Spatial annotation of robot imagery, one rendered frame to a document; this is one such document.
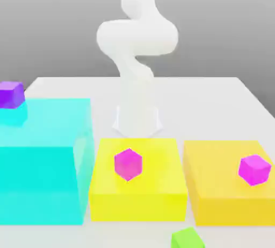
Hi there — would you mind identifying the small green cube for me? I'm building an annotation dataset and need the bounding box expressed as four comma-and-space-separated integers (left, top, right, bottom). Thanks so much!
171, 226, 206, 248

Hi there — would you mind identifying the large cyan box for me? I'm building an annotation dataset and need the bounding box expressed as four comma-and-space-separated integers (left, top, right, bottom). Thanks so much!
0, 98, 96, 226

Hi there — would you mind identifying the small purple cube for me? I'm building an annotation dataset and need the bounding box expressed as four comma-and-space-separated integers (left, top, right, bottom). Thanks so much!
0, 81, 26, 109

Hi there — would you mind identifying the small magenta cube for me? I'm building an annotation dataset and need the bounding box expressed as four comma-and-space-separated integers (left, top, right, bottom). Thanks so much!
237, 154, 272, 187

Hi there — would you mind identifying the small pink cube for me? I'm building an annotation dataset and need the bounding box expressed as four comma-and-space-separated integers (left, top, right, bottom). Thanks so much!
114, 148, 143, 182

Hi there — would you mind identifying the large orange box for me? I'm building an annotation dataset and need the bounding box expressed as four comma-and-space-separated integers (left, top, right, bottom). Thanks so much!
183, 140, 275, 226

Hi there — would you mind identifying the large yellow box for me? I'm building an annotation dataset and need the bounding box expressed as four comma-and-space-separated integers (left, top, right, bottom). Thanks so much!
88, 137, 189, 222

